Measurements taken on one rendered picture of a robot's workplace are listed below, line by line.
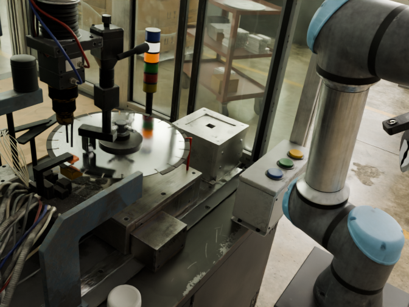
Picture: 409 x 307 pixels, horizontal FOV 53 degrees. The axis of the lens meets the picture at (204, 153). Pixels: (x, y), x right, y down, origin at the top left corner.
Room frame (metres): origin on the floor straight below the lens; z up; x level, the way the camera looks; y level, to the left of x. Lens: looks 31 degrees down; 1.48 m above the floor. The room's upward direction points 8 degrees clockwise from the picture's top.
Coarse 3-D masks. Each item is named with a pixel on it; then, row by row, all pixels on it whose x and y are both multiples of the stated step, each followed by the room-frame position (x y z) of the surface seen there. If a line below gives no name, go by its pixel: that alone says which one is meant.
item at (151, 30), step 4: (148, 28) 1.21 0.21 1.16; (152, 28) 1.21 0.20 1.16; (156, 28) 1.22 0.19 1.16; (148, 32) 1.18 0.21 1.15; (152, 32) 1.18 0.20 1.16; (156, 32) 1.18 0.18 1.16; (160, 32) 1.20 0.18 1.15; (148, 36) 1.18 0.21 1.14; (152, 36) 1.18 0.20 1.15; (156, 36) 1.18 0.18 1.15; (148, 40) 1.18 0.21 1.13; (152, 40) 1.18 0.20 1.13; (156, 40) 1.18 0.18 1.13
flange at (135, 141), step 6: (132, 132) 0.93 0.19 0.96; (138, 132) 0.93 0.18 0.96; (120, 138) 0.87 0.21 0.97; (126, 138) 0.88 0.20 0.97; (132, 138) 0.89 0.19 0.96; (138, 138) 0.90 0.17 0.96; (102, 144) 0.85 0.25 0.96; (108, 144) 0.85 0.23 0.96; (114, 144) 0.85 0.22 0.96; (120, 144) 0.86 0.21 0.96; (126, 144) 0.86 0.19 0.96; (132, 144) 0.87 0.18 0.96; (138, 144) 0.87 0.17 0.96; (114, 150) 0.84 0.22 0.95; (120, 150) 0.84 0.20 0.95; (126, 150) 0.85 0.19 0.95
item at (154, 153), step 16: (112, 112) 1.05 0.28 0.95; (64, 128) 0.92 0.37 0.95; (144, 128) 0.98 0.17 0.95; (160, 128) 0.99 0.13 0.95; (64, 144) 0.84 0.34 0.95; (80, 144) 0.85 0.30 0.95; (96, 144) 0.86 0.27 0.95; (144, 144) 0.89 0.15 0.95; (160, 144) 0.90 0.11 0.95; (176, 144) 0.91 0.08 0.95; (80, 160) 0.78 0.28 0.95; (96, 160) 0.79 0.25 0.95; (112, 160) 0.80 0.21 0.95; (128, 160) 0.81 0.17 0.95; (144, 160) 0.82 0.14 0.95; (160, 160) 0.83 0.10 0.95; (176, 160) 0.84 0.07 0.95; (96, 176) 0.73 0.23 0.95; (112, 176) 0.74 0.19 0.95; (144, 176) 0.76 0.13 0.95
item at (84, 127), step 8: (104, 112) 0.81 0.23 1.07; (104, 120) 0.81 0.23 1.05; (80, 128) 0.82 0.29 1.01; (88, 128) 0.82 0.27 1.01; (96, 128) 0.83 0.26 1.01; (104, 128) 0.81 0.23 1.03; (88, 136) 0.81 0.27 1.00; (96, 136) 0.81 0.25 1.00; (104, 136) 0.81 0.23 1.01; (112, 136) 0.80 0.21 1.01
